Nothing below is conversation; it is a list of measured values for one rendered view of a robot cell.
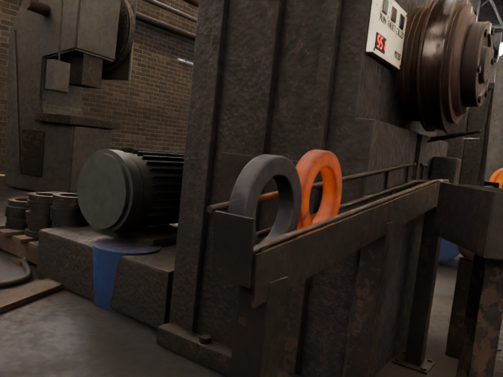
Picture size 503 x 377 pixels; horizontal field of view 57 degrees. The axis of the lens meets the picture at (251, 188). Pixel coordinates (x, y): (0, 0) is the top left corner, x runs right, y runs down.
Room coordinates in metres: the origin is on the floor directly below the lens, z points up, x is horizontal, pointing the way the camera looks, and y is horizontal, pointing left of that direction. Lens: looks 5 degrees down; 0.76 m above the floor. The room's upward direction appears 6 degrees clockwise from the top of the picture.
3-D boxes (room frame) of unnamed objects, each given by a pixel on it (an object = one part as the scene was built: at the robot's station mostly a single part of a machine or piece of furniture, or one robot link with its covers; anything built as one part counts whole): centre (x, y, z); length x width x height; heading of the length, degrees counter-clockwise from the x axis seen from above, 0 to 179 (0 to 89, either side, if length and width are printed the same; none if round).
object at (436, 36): (1.68, -0.64, 1.11); 0.47 x 0.06 x 0.47; 146
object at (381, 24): (1.46, -0.36, 1.15); 0.26 x 0.02 x 0.18; 146
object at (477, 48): (1.63, -0.72, 1.11); 0.28 x 0.06 x 0.28; 146
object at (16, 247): (2.94, 0.87, 0.22); 1.20 x 0.81 x 0.44; 144
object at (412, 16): (1.73, -0.58, 1.12); 0.47 x 0.10 x 0.47; 146
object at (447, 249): (3.78, -1.56, 0.17); 0.57 x 0.31 x 0.34; 166
